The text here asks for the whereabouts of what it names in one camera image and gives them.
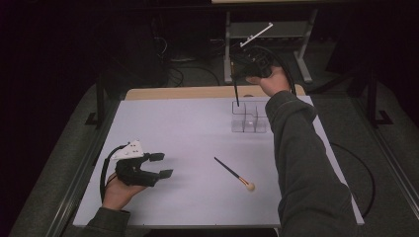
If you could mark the person's left hand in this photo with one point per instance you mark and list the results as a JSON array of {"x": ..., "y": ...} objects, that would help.
[{"x": 118, "y": 194}]

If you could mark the wooden table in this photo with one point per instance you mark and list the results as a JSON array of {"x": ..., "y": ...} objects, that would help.
[{"x": 184, "y": 93}]

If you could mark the clear acrylic organizer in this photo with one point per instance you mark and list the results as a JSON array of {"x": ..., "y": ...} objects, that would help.
[{"x": 245, "y": 126}]

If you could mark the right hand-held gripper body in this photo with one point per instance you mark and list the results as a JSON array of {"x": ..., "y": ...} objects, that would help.
[{"x": 258, "y": 62}]

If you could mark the tan fluffy makeup brush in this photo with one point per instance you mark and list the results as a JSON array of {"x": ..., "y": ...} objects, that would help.
[{"x": 230, "y": 171}]

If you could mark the aluminium rail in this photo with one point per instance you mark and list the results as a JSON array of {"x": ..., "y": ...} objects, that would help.
[
  {"x": 388, "y": 158},
  {"x": 75, "y": 184}
]

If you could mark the person's right hand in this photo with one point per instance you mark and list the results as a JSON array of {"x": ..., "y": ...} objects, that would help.
[{"x": 275, "y": 82}]

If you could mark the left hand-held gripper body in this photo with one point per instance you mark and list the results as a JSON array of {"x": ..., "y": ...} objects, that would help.
[{"x": 131, "y": 173}]

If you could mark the grey metal stand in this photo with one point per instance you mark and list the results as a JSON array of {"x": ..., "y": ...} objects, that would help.
[{"x": 230, "y": 33}]

